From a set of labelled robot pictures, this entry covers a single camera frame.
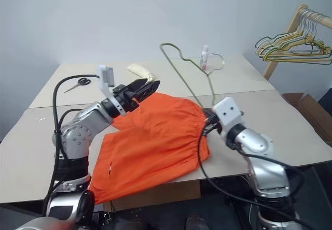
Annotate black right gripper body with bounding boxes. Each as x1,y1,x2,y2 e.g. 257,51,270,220
201,110,223,136

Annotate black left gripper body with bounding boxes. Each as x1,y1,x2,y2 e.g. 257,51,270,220
113,83,141,113

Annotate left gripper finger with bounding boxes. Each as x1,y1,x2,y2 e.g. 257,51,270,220
134,80,161,103
126,78,148,93

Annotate olive green wire hanger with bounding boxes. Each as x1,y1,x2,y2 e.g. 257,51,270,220
159,42,225,109

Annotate orange shorts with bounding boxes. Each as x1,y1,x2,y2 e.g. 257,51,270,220
88,92,211,206

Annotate cream bumpy oblong object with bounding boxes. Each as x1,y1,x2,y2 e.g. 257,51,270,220
127,63,156,83

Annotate white bottle pink label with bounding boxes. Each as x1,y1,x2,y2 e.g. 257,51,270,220
199,45,210,70

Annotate brown cardboard panel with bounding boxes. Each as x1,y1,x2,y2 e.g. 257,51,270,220
103,180,202,212

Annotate open brown cardboard box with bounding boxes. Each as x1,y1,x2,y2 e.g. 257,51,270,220
281,92,332,148

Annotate dark box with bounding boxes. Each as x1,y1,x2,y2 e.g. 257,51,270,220
317,84,332,107

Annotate wooden clothes rack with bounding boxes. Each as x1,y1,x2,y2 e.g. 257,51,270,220
262,4,332,81

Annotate silver robot body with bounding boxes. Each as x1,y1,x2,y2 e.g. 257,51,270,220
14,213,80,230

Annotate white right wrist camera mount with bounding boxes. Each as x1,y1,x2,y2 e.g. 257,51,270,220
212,97,246,134

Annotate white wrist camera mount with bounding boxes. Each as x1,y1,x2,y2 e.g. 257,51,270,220
212,97,246,134
97,64,128,117

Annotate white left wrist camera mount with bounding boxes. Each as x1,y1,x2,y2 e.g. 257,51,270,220
97,64,128,117

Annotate black handled scissors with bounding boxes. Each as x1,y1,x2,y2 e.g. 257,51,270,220
63,77,92,94

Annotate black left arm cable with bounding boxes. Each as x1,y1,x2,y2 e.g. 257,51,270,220
42,74,101,217

